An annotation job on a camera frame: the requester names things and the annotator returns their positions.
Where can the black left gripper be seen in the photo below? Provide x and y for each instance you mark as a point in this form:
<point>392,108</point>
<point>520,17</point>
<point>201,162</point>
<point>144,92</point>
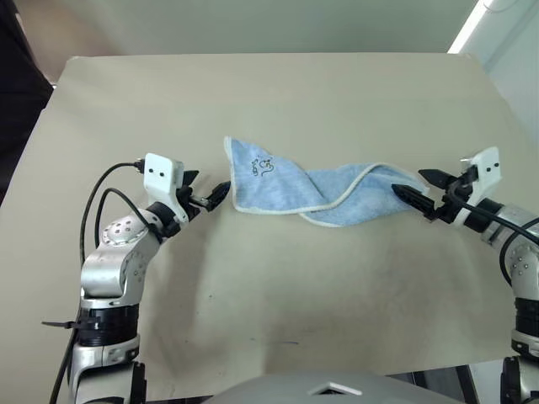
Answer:
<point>190,200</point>

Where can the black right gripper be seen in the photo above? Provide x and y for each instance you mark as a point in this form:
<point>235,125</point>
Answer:
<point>457,202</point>

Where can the light blue terry towel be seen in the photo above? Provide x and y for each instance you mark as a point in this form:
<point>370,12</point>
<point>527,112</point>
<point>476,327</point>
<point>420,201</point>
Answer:
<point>278,187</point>

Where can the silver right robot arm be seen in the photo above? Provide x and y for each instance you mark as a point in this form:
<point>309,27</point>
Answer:
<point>522,265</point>

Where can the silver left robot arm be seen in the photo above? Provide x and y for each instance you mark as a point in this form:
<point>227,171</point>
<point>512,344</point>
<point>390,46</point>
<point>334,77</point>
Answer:
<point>109,269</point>

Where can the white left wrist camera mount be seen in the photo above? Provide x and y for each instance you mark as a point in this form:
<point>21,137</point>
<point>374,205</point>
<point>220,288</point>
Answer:
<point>159,173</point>

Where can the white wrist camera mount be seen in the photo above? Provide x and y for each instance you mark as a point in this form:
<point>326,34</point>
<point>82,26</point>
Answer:
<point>488,166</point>
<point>159,173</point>

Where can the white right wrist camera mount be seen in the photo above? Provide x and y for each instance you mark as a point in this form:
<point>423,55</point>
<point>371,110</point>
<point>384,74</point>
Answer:
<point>488,166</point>

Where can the white window frame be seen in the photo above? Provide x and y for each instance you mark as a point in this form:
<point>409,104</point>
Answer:
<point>471,25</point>

